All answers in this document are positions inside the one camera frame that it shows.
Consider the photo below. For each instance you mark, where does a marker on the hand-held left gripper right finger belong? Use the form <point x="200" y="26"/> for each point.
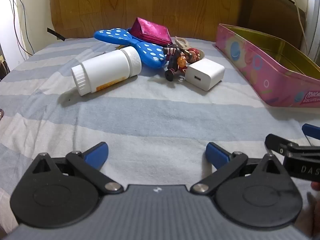
<point x="217" y="155"/>

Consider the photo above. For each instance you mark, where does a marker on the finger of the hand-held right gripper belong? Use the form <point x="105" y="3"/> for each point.
<point x="310" y="130"/>
<point x="275" y="141"/>

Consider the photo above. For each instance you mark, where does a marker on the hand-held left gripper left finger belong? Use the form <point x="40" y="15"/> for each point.
<point x="96" y="153"/>

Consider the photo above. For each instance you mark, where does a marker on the pink biscuit tin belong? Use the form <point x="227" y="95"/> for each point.
<point x="260" y="67"/>

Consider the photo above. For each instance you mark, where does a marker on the white plastic bottle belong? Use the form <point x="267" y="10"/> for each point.
<point x="105" y="68"/>

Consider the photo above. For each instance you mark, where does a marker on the magenta shiny pouch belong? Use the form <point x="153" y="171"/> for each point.
<point x="152" y="31"/>

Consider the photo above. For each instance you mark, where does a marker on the person's right hand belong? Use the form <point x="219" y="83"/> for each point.
<point x="311" y="205"/>

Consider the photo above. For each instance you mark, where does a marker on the striped bed sheet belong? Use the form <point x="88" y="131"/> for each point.
<point x="150" y="120"/>

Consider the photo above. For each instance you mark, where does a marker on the white charger block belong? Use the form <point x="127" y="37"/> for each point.
<point x="206" y="73"/>

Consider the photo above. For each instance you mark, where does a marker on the small action figurine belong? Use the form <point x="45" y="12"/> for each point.
<point x="178" y="60"/>

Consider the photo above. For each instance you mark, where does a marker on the blue polka dot bow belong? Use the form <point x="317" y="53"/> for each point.
<point x="147" y="51"/>

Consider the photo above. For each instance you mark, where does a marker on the black tape strip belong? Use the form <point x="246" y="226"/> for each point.
<point x="56" y="34"/>

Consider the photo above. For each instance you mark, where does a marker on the wooden headboard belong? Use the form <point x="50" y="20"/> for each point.
<point x="125" y="7"/>

